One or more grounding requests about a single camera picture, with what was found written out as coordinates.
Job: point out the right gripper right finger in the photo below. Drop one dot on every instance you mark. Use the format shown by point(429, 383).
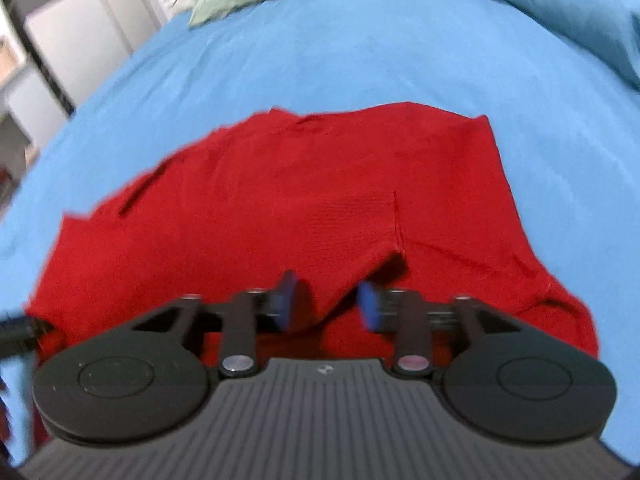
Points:
point(502, 376)

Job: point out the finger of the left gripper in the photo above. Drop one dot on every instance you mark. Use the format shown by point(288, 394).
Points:
point(19, 335)

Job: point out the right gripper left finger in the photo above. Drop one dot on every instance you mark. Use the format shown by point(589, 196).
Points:
point(151, 375)

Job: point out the red knit garment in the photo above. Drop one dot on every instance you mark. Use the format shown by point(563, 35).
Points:
point(402, 195)

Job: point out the light blue bed sheet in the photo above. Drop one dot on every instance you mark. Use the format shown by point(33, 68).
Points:
point(567, 128)

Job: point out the white wardrobe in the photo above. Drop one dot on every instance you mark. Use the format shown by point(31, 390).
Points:
point(77, 44)

